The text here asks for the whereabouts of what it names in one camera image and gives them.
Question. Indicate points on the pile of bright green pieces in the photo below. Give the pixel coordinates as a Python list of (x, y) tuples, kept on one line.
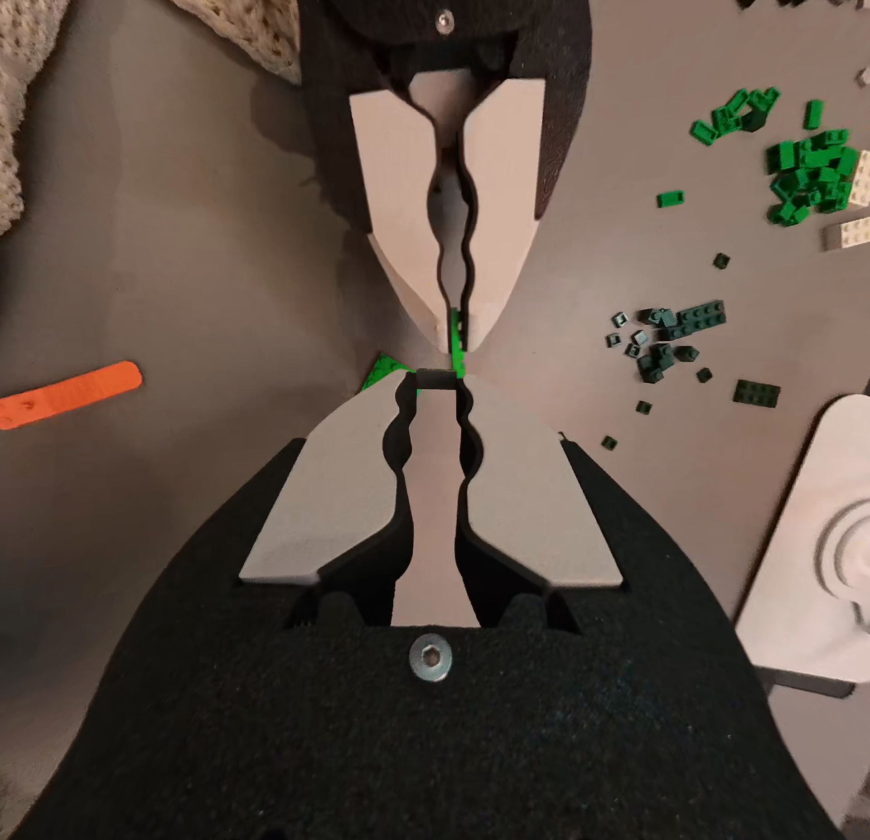
[(809, 167)]

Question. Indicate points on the dark green short lego plate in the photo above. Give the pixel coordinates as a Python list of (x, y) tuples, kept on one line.
[(756, 393)]

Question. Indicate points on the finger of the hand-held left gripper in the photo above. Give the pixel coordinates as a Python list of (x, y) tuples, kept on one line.
[(510, 174), (394, 174)]

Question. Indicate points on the small dark lego tile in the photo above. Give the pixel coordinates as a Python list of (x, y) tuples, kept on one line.
[(435, 380)]

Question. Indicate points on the pile of dark green pieces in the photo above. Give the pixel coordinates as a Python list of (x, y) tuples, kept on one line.
[(656, 357)]

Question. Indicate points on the dark green long lego plate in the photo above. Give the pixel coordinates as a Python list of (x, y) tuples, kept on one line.
[(703, 315)]

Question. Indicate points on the bright green square lego plate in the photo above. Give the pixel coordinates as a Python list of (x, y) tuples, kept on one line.
[(384, 372), (457, 340)]

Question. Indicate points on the white lego brick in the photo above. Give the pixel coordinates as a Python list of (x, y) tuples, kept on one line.
[(860, 177), (848, 233)]

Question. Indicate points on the orange lego brick separator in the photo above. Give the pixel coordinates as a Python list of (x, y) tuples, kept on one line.
[(68, 395)]

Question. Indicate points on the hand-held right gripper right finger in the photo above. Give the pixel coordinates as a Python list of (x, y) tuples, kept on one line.
[(544, 507)]

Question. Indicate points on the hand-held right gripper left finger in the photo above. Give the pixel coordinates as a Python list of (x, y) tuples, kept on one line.
[(326, 507)]

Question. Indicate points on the white book stand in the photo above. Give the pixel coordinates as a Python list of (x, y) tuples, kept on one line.
[(802, 548)]

